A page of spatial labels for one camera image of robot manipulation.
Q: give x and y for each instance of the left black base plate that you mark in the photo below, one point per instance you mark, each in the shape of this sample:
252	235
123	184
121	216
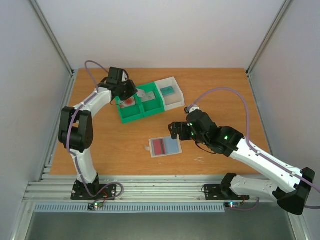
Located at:
110	192

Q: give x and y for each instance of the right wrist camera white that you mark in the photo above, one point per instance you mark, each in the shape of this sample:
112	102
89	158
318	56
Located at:
191	108

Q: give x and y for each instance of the grey slotted cable duct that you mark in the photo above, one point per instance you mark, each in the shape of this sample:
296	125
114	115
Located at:
130	208

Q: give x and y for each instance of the aluminium corner post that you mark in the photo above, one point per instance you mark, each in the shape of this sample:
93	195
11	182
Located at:
48	30
284	8

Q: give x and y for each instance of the middle green bin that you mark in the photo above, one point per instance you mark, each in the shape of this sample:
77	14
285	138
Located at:
152	107

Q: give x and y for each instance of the left controller board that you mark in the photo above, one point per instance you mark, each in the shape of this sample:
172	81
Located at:
95	205

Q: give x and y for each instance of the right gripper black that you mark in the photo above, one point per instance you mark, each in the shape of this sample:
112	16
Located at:
179	130

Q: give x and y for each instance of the beige card holder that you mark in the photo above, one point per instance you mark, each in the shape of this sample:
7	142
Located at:
172	147

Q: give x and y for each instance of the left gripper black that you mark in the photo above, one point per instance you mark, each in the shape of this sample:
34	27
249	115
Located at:
134	91

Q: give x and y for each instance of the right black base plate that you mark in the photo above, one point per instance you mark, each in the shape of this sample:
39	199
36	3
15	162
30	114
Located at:
214	192

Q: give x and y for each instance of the aluminium rail frame front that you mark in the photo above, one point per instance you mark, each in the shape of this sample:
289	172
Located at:
137	188

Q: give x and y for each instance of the grey card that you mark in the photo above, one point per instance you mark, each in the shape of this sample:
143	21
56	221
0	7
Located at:
148	96

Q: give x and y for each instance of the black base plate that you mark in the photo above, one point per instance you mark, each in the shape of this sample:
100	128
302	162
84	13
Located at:
214	192
110	192

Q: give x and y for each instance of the right controller board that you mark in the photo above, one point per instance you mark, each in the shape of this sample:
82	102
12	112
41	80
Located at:
232	205

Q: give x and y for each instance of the white card magnetic stripe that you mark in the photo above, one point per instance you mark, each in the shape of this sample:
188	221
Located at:
141	93

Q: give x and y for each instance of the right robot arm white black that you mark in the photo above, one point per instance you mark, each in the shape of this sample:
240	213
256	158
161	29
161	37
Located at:
286	185

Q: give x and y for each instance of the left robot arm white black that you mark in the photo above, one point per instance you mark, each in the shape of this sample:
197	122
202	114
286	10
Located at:
76	130

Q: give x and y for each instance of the white bin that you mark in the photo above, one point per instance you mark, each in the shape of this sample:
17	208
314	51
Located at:
172	101

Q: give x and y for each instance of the card with red circle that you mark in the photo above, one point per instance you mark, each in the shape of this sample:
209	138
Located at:
130	102

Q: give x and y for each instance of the right aluminium corner post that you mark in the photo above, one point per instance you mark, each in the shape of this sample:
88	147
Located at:
284	8

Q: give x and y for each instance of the green bin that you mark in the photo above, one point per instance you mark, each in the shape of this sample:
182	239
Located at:
130	114
152	107

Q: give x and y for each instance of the teal card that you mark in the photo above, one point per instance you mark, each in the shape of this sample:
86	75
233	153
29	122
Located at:
166	91

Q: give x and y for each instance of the left green bin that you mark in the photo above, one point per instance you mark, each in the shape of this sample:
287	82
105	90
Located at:
130	114

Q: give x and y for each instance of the controller board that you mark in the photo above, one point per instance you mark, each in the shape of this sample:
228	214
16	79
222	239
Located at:
232	205
95	205

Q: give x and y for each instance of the left aluminium corner post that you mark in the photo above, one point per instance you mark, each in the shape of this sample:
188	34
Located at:
48	30

